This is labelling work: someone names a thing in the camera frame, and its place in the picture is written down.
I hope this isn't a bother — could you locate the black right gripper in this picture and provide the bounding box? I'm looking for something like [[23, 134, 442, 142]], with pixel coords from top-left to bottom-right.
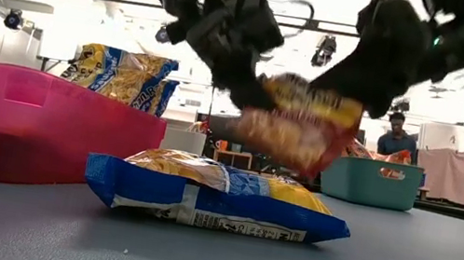
[[305, 0, 441, 129]]

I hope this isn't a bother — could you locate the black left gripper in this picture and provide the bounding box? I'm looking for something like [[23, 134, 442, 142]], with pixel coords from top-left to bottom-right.
[[164, 0, 296, 116]]

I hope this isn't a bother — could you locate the red Maruchan noodle pack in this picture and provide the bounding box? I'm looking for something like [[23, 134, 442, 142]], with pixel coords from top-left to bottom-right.
[[225, 64, 369, 186], [186, 117, 214, 136]]

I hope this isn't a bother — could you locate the black ceiling spotlight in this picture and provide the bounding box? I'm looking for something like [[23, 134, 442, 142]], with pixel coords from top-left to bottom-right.
[[389, 95, 412, 116], [153, 25, 175, 47], [309, 33, 340, 72], [2, 7, 26, 33]]

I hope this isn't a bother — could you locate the person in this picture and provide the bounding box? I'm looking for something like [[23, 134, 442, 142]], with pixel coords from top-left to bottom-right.
[[375, 109, 424, 161]]

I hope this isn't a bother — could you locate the small wooden shelf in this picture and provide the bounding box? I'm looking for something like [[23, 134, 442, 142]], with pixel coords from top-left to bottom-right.
[[212, 147, 254, 171]]

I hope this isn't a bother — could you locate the white plastic bin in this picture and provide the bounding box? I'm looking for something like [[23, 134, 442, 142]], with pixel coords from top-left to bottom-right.
[[159, 125, 209, 158]]

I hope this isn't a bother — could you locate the white pillar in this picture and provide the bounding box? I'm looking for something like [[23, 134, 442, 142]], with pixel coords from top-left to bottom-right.
[[416, 118, 464, 155]]

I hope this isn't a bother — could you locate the teal plastic bin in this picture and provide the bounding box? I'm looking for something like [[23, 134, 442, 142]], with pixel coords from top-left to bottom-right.
[[316, 149, 427, 215]]

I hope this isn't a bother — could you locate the pink cloth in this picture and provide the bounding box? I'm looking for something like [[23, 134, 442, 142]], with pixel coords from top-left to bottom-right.
[[408, 143, 464, 211]]

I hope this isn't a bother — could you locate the pink plastic bin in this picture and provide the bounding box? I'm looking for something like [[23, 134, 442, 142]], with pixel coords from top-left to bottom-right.
[[0, 62, 173, 209]]

